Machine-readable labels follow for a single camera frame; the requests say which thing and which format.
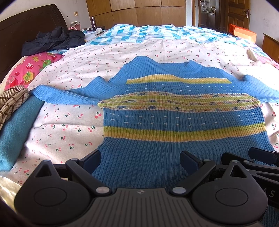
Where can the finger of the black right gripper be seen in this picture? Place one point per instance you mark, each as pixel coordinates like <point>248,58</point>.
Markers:
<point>227,158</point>
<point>268,157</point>

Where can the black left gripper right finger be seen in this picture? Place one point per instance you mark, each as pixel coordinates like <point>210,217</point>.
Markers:
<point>198,170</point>

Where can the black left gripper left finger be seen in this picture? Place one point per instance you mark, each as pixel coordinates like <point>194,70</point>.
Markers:
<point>82,169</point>

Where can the blue striped knit sweater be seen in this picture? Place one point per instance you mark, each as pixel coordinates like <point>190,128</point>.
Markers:
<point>152,112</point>

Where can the teal fuzzy folded sweater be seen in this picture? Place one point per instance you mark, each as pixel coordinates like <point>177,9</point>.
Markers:
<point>15,131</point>

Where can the pink cartoon bedsheet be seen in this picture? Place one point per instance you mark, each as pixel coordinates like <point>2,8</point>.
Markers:
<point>265,60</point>

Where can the beige brown striped sweater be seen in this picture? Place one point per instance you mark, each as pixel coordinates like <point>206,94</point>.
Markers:
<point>11,100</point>

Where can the wooden low cabinet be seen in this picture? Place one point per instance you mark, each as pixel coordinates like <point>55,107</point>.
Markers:
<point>271,47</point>

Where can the pink strawberry print pillow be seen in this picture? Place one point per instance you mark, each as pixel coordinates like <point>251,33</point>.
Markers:
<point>27,68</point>

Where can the orange box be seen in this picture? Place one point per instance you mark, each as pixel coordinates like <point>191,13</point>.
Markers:
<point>242,33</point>

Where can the dark navy jacket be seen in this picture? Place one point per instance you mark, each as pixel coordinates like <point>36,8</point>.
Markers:
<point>57,39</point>

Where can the blue white checkered blanket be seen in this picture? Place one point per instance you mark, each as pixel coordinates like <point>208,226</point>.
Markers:
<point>133,34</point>

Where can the pink basket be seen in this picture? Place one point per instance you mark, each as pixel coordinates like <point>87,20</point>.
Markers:
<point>75,25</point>

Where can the brown wooden door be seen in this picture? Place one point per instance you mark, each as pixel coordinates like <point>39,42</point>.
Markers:
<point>237,12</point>

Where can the wooden wardrobe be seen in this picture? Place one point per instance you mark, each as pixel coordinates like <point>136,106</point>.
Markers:
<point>108,13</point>

